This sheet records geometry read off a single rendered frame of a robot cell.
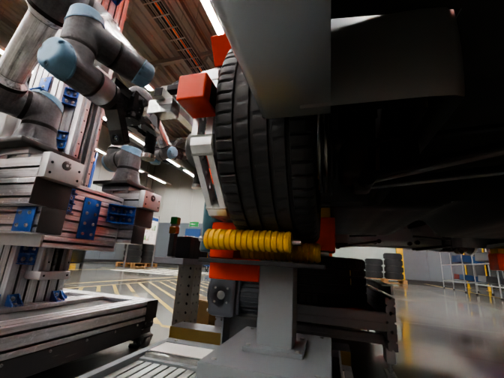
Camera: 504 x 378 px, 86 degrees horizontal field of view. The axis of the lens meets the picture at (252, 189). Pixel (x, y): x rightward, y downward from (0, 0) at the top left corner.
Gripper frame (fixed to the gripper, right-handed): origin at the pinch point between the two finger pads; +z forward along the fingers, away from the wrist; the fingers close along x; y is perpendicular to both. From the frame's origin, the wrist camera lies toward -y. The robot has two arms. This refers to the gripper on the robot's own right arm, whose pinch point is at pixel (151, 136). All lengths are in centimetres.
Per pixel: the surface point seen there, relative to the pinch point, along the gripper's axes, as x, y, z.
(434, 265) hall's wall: -495, -7, 1317
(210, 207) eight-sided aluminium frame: -21.8, -22.8, 3.7
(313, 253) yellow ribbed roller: -51, -34, 14
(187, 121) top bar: -4.4, 12.1, 12.5
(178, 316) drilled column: 24, -69, 76
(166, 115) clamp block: -4.5, 7.0, -0.4
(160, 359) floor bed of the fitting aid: 9, -76, 37
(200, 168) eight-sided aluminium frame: -21.9, -13.9, -5.3
